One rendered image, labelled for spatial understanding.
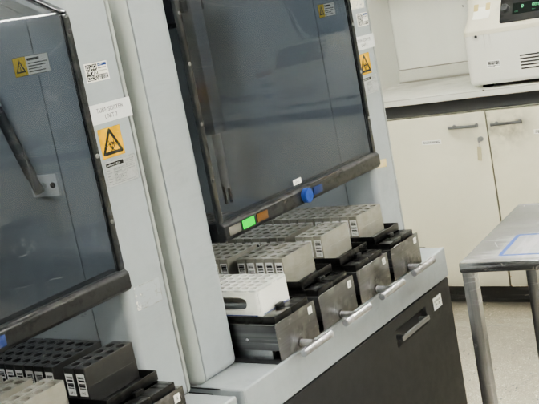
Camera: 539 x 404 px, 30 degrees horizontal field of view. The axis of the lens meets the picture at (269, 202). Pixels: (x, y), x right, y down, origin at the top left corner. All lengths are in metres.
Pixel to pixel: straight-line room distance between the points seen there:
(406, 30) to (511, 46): 0.97
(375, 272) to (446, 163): 2.12
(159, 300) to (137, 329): 0.07
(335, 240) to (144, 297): 0.59
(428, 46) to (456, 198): 0.92
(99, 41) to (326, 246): 0.72
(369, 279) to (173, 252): 0.52
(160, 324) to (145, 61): 0.44
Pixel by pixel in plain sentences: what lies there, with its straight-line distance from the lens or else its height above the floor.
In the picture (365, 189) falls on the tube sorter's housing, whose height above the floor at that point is 0.91.
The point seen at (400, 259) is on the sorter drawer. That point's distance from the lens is 2.21.
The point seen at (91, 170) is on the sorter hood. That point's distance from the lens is 1.57.
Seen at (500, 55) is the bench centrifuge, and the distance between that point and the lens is 4.03.
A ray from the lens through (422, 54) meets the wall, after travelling 4.85.
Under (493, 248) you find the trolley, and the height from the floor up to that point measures 0.82.
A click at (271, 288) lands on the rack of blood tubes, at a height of 0.85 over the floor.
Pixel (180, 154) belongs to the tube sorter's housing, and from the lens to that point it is 1.74.
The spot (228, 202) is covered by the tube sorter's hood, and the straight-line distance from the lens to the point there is 1.82.
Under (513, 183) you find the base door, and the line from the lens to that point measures 4.11.
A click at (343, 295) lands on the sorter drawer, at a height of 0.78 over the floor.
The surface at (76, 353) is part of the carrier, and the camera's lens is 1.63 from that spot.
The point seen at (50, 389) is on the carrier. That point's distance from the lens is 1.51.
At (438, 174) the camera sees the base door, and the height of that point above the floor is 0.57.
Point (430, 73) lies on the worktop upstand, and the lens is 4.83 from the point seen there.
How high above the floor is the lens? 1.34
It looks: 10 degrees down
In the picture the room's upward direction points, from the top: 11 degrees counter-clockwise
